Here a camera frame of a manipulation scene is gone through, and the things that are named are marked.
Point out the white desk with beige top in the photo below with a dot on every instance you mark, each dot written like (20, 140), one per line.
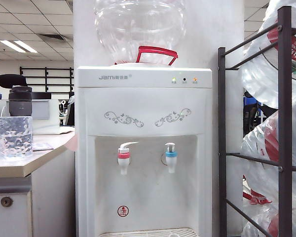
(51, 197)

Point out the round cabinet lock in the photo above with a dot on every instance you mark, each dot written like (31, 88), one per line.
(6, 201)

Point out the pink card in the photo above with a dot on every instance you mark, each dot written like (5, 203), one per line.
(42, 146)

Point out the ceiling light panel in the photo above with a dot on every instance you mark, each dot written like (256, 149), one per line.
(18, 46)

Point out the black wall shelf rack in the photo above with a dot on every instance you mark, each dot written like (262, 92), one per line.
(46, 76)

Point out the clear inverted water jug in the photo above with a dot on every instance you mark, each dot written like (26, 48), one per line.
(140, 24)

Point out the white water dispenser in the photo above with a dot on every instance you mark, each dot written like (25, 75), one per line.
(143, 103)

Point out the grey water bottle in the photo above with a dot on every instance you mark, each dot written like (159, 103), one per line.
(20, 101)

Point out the brown metal rack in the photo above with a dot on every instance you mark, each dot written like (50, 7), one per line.
(284, 98)

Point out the white tap with red collar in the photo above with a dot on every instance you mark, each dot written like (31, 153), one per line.
(124, 158)

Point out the red round sticker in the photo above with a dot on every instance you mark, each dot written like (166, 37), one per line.
(123, 211)

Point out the white tap with blue collar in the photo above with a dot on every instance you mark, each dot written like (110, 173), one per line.
(170, 158)

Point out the white drip tray grille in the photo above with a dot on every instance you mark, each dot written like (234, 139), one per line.
(148, 233)

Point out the clear plastic mug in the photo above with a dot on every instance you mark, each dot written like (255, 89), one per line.
(14, 137)

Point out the black chair headrest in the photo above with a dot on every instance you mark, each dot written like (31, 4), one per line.
(11, 80)

